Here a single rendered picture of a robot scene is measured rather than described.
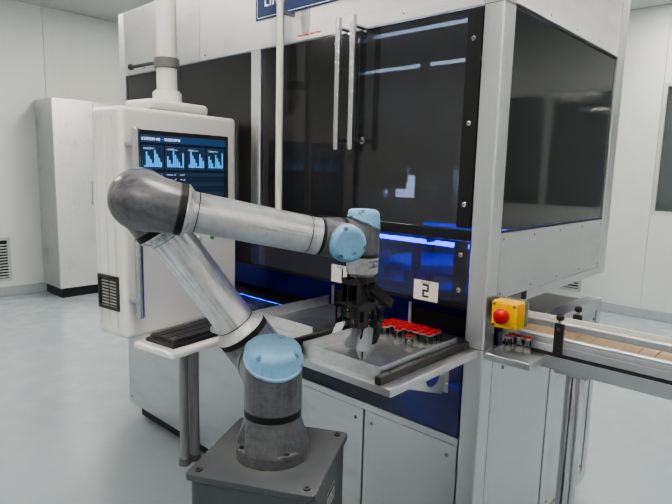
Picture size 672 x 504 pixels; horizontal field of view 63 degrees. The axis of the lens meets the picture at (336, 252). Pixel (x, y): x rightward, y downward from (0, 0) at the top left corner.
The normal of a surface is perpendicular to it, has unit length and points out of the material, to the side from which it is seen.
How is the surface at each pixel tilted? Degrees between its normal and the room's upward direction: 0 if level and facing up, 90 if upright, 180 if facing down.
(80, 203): 90
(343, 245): 90
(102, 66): 90
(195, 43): 90
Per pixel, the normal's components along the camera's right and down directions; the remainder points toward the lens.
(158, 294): 0.82, 0.11
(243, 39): -0.68, 0.09
